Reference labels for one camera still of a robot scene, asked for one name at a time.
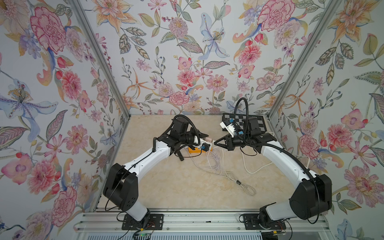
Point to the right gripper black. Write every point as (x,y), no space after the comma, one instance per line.
(229,144)

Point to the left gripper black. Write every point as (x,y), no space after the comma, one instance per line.
(201,134)

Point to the black electric toothbrush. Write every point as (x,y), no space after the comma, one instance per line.
(180,156)

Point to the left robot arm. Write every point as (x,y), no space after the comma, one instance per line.
(122,185)

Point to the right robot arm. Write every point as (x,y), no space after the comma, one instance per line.
(312,195)

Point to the orange power strip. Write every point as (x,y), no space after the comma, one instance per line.
(196,152)

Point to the black white checkerboard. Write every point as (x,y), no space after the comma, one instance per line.
(238,121)

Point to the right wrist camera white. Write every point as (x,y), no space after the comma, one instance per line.
(231,127)

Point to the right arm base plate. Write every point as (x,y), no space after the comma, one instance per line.
(261,222)

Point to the aluminium front rail frame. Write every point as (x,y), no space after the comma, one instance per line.
(198,225)

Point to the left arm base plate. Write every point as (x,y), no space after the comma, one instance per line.
(152,222)

